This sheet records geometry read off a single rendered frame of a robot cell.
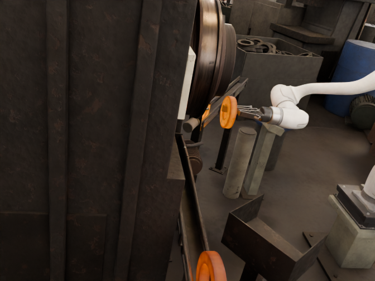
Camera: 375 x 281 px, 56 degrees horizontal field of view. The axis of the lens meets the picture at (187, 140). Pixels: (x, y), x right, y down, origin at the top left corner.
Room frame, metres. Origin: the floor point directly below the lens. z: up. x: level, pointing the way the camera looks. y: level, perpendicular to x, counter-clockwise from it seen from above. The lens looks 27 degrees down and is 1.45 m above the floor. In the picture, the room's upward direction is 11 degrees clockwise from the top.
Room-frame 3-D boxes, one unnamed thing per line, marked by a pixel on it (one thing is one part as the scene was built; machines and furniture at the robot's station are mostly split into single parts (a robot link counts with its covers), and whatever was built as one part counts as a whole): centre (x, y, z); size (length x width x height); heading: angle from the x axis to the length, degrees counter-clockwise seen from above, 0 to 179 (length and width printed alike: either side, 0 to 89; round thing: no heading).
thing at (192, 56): (1.00, 0.06, 1.15); 0.26 x 0.02 x 0.18; 13
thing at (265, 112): (1.63, -0.32, 0.84); 0.09 x 0.08 x 0.07; 103
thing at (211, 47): (1.36, 0.03, 1.11); 0.47 x 0.06 x 0.47; 13
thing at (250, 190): (2.19, -0.53, 0.31); 0.24 x 0.16 x 0.62; 13
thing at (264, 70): (4.04, -0.65, 0.39); 1.03 x 0.83 x 0.77; 118
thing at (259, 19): (5.77, -0.80, 0.55); 1.10 x 0.53 x 1.10; 33
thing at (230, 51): (1.38, -0.06, 1.11); 0.28 x 0.06 x 0.28; 13
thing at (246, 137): (2.12, -0.38, 0.26); 0.12 x 0.12 x 0.52
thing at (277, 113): (1.64, -0.39, 0.83); 0.09 x 0.06 x 0.09; 13
